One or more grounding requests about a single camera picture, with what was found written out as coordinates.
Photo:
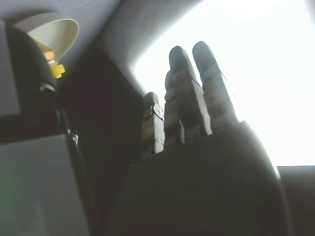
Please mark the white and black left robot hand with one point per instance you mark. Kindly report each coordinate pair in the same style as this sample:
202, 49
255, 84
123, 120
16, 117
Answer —
197, 184

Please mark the yellow and orange toy block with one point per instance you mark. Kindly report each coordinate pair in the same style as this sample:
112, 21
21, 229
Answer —
57, 70

